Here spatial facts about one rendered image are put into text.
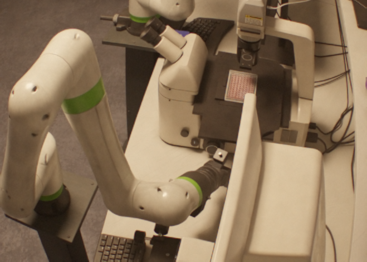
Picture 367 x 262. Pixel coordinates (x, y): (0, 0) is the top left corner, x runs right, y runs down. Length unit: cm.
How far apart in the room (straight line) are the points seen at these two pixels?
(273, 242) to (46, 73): 55
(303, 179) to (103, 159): 48
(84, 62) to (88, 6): 280
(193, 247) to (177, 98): 63
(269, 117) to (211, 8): 92
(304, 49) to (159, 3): 63
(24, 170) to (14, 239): 138
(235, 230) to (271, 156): 25
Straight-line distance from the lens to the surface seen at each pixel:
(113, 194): 150
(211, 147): 188
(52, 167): 159
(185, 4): 211
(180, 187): 148
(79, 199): 176
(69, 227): 170
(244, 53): 175
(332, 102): 221
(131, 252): 168
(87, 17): 394
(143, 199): 147
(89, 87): 131
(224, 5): 262
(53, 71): 121
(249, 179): 113
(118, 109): 320
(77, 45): 127
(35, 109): 116
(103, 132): 138
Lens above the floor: 216
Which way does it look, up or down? 44 degrees down
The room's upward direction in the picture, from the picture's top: 2 degrees clockwise
